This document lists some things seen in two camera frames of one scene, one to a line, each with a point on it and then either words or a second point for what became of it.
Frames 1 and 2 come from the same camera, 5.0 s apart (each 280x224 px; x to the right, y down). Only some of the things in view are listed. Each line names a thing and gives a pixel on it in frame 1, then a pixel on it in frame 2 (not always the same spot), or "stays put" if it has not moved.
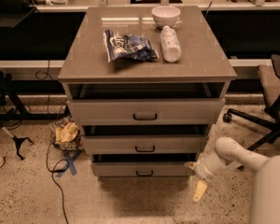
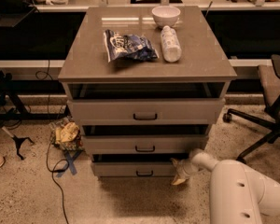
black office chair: (274, 90) stays put
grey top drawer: (189, 111) stays put
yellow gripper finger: (191, 165) → (175, 161)
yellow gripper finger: (201, 187) → (178, 181)
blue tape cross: (70, 159) stays put
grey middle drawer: (147, 144) stays put
